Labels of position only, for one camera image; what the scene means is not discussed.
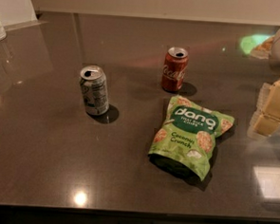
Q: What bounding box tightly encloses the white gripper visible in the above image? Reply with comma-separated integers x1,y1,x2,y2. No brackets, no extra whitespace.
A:
247,29,280,140

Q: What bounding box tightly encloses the red coke can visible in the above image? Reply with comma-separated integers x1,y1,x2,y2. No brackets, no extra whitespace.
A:
161,47,189,92

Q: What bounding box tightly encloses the silver green soda can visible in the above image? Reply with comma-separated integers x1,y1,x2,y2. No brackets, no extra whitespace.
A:
79,65,109,116

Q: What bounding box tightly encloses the green rice chips bag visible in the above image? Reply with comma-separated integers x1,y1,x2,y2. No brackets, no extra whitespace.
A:
148,95,234,181

